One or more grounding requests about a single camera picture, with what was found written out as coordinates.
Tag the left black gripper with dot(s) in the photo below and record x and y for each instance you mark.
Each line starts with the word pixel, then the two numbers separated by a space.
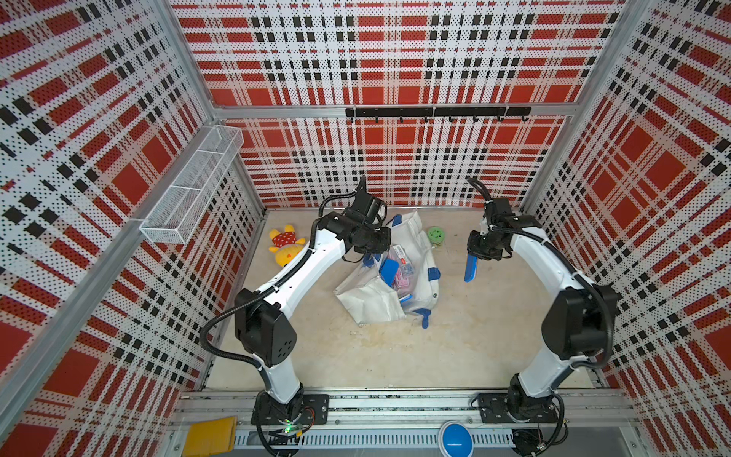
pixel 384 247

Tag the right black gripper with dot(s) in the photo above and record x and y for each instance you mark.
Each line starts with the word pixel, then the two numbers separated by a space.
pixel 471 248

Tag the blue plastic pencil case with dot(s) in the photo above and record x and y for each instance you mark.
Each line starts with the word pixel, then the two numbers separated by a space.
pixel 389 271

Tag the white canvas cartoon bag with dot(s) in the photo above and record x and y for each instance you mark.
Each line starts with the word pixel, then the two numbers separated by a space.
pixel 366 297

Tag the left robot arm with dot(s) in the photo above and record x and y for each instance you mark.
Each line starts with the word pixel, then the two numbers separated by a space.
pixel 353 221

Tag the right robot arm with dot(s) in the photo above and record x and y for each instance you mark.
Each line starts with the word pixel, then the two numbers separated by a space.
pixel 578 329

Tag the pink compass set case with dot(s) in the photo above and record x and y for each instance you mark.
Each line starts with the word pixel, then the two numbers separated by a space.
pixel 406 271

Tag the green lidded small jar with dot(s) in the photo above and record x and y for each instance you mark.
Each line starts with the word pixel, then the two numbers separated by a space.
pixel 436 236

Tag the yellow red plush toy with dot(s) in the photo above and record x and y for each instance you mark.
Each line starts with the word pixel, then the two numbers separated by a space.
pixel 285 244

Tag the blue round button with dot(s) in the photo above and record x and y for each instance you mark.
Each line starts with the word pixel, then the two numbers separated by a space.
pixel 455 440

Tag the yellow box at base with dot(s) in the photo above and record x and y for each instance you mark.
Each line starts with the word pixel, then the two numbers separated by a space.
pixel 210 438

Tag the black hook rail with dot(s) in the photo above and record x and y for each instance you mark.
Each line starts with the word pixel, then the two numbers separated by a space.
pixel 499 112

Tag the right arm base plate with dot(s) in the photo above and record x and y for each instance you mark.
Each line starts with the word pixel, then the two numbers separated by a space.
pixel 505 408

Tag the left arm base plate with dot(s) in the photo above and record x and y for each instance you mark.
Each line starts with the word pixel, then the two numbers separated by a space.
pixel 305 409

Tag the white wire mesh basket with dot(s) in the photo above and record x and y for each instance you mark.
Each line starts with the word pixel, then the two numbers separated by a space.
pixel 206 161

